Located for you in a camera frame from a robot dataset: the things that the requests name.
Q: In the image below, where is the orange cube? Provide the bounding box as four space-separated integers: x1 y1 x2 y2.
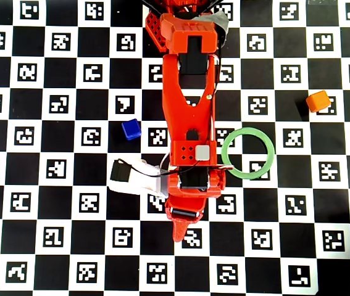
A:
305 90 332 113

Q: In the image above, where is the black white marker board mat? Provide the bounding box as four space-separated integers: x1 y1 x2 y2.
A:
0 0 350 293

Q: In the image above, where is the green plastic ring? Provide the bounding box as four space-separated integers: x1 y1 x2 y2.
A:
220 127 277 181

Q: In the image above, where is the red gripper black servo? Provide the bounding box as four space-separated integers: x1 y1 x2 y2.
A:
164 197 208 243

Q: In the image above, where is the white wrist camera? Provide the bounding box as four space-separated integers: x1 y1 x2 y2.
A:
108 158 170 198

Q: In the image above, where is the gray tape piece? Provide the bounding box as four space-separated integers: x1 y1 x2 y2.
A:
193 11 230 35

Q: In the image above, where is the thin black camera cable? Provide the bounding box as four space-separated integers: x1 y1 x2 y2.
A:
115 158 208 178

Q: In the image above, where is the blue cube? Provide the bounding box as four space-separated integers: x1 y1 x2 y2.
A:
121 118 143 141

